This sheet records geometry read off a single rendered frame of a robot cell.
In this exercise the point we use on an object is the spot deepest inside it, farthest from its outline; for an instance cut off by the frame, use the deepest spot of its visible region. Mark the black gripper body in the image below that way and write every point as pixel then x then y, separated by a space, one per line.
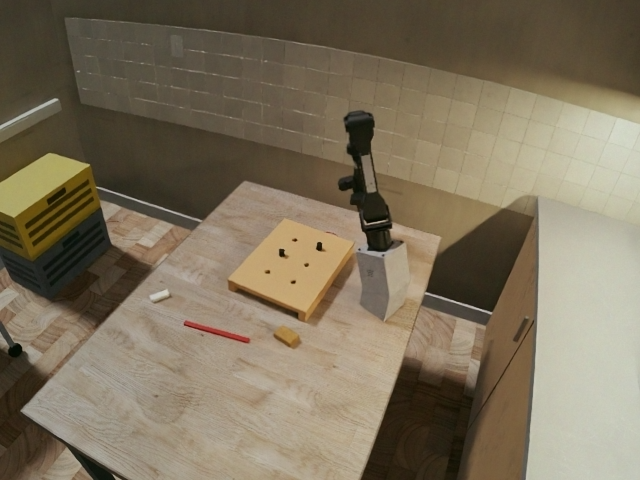
pixel 357 197

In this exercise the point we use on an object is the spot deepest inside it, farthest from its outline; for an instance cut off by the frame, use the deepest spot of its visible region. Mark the red thin bar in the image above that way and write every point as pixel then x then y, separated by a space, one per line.
pixel 216 331

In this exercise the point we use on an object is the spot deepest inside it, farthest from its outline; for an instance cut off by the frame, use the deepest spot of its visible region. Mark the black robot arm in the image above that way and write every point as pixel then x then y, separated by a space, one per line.
pixel 374 207

